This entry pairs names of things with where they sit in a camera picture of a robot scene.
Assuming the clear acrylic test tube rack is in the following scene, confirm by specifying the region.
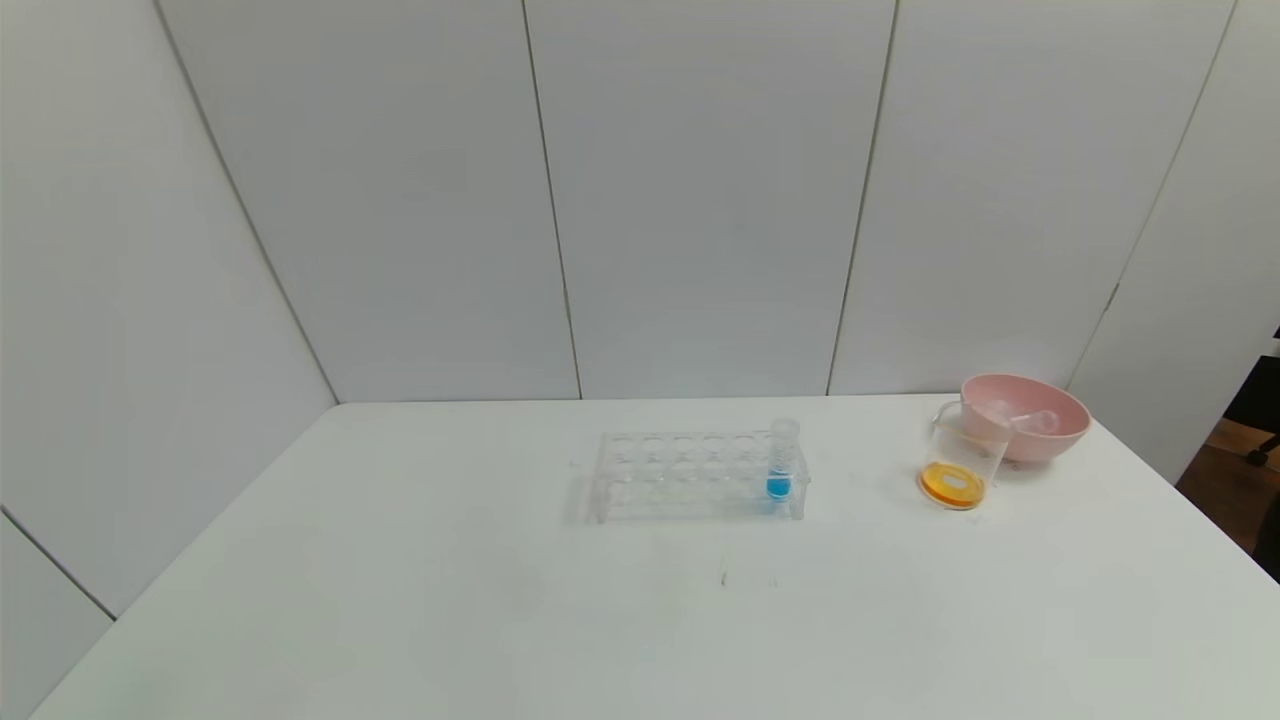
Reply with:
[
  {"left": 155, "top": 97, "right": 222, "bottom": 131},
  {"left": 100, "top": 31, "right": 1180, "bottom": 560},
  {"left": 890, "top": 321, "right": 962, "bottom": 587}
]
[{"left": 590, "top": 428, "right": 811, "bottom": 525}]

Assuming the test tube with blue pigment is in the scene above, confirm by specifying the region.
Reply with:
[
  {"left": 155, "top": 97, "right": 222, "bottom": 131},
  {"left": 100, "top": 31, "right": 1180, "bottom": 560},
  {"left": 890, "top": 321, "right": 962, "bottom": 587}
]
[{"left": 768, "top": 418, "right": 800, "bottom": 503}]

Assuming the clear glass beaker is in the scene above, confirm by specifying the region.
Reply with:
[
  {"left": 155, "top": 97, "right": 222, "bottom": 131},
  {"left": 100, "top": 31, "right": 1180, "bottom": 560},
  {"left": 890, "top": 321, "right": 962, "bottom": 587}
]
[{"left": 918, "top": 400, "right": 1014, "bottom": 512}]

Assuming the pink bowl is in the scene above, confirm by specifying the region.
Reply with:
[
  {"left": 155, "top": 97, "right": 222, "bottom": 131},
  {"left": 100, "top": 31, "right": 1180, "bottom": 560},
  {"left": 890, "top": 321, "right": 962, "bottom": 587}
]
[{"left": 960, "top": 373, "right": 1092, "bottom": 464}]

